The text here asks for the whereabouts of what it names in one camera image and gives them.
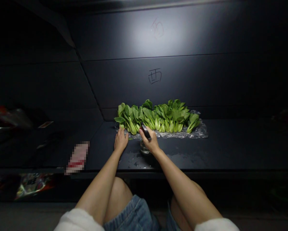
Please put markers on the clear plastic sheet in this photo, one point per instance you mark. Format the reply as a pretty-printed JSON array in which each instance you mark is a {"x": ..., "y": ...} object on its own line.
[{"x": 196, "y": 132}]

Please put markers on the person's legs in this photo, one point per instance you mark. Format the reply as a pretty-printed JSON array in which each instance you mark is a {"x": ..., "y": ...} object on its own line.
[{"x": 131, "y": 207}]

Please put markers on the pile of colourful snack packets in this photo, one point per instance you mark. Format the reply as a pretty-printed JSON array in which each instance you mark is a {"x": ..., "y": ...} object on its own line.
[{"x": 30, "y": 184}]

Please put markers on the red and white packet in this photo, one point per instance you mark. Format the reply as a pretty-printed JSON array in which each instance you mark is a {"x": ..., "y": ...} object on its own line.
[{"x": 77, "y": 156}]

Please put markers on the person's right fingers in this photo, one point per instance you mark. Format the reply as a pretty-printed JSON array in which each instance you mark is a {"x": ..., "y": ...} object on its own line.
[{"x": 142, "y": 134}]

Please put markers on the silvery plastic bag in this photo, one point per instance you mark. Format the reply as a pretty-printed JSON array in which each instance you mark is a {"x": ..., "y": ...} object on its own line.
[{"x": 11, "y": 122}]

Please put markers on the clear spray bottle black head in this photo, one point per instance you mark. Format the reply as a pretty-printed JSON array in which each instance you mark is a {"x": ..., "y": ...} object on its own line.
[{"x": 146, "y": 132}]

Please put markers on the person's left hand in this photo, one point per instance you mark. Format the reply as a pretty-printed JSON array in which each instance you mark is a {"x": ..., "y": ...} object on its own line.
[{"x": 121, "y": 142}]

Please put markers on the row of green bok choy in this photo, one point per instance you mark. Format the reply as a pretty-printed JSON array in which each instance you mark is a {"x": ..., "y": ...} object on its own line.
[{"x": 158, "y": 115}]

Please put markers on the person's right hand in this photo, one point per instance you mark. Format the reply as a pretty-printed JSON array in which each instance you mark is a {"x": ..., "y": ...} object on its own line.
[{"x": 151, "y": 142}]

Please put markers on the small red card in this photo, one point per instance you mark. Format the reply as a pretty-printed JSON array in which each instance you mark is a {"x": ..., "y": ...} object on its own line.
[{"x": 45, "y": 124}]

